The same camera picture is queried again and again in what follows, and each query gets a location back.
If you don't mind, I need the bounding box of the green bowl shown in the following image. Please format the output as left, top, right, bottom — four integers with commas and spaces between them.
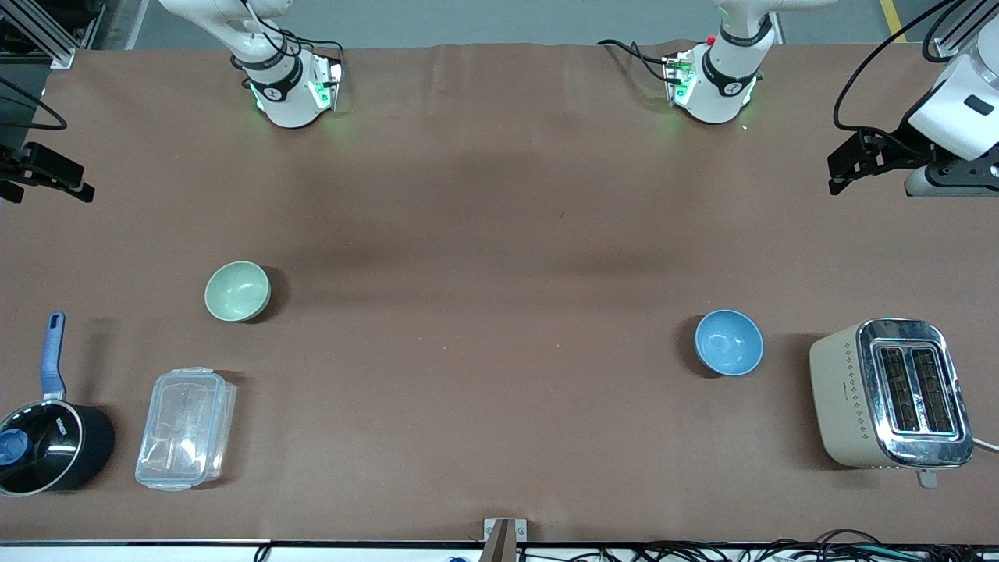
204, 261, 272, 322

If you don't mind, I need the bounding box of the blue bowl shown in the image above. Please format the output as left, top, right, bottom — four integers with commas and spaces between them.
695, 309, 765, 377

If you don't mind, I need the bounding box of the base connector plate green light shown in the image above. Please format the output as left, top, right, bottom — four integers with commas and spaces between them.
663, 50, 697, 108

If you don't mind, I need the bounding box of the beige chrome toaster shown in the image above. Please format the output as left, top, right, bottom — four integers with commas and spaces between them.
809, 317, 976, 491

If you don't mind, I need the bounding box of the clear plastic food container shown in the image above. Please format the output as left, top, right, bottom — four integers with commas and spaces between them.
135, 367, 238, 493

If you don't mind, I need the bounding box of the glass lid blue knob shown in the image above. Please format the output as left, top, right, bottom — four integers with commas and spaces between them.
0, 401, 84, 494

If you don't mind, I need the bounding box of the brown table cover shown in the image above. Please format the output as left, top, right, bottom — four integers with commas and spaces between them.
0, 41, 999, 546

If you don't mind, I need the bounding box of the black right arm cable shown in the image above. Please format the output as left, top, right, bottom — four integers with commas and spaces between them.
0, 76, 69, 132

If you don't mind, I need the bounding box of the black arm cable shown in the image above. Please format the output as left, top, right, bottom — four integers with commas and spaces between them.
0, 76, 69, 132
833, 0, 978, 135

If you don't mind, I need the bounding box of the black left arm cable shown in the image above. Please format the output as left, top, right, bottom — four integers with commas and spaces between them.
833, 0, 978, 135

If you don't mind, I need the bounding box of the aluminium frame profile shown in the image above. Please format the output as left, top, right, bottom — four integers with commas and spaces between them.
933, 0, 999, 60
0, 0, 76, 69

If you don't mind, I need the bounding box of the black base power cable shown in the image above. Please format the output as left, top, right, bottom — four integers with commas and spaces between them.
596, 38, 674, 84

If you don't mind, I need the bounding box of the black saucepan blue handle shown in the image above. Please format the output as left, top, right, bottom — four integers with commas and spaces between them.
0, 311, 116, 497

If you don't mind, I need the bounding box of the black cable bundle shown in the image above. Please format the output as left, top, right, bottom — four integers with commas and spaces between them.
523, 529, 999, 562

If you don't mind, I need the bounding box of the metal table edge bracket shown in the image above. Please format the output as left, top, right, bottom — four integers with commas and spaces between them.
480, 518, 528, 562

